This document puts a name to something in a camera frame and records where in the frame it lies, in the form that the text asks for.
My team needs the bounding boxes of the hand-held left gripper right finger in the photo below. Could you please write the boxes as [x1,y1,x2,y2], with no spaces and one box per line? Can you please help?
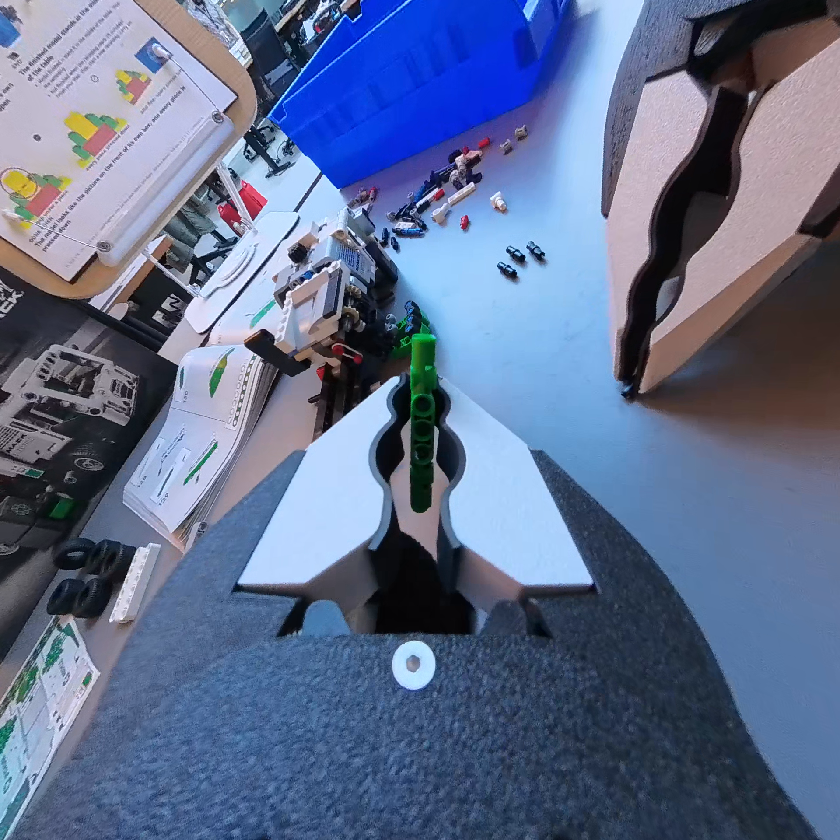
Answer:
[433,375,596,634]

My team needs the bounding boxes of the green lego beam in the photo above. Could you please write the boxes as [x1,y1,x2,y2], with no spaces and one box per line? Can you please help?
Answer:
[407,333,439,513]

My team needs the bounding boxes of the pile of small lego pieces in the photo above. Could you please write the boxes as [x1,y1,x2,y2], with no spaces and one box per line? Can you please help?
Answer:
[351,125,532,253]

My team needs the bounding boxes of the clear acrylic holder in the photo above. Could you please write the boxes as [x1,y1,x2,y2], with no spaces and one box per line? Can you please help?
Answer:
[95,38,227,266]

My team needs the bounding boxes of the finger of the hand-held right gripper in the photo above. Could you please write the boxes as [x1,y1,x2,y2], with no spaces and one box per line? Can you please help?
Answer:
[620,62,840,400]
[605,80,750,385]

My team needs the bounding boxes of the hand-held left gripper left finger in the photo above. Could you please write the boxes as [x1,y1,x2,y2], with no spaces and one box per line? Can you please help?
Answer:
[236,375,403,634]

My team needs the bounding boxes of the blue plastic bin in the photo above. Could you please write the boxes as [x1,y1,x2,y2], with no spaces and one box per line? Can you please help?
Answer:
[268,0,573,190]

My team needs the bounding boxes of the green white sticker sheet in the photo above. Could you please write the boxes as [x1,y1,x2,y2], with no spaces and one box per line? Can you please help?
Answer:
[0,613,101,836]

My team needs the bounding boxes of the green lego subassembly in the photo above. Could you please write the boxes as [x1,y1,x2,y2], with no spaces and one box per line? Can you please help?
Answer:
[390,301,432,358]

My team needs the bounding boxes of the black lego set box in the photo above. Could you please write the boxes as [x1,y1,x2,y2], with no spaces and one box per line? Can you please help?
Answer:
[0,266,179,660]

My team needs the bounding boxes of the white lego truck model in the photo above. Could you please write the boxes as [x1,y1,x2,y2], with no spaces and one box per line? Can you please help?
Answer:
[244,205,434,441]

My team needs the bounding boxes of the white lego plate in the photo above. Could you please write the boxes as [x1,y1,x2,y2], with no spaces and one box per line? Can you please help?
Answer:
[108,543,162,624]

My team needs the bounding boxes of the open instruction booklet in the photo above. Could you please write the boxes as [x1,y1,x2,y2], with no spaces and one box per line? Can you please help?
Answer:
[123,344,281,551]

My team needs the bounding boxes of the printed instruction page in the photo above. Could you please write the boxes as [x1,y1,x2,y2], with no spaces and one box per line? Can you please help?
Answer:
[0,0,238,283]

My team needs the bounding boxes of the red chair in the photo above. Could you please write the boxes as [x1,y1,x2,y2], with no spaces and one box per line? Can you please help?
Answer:
[217,180,268,232]

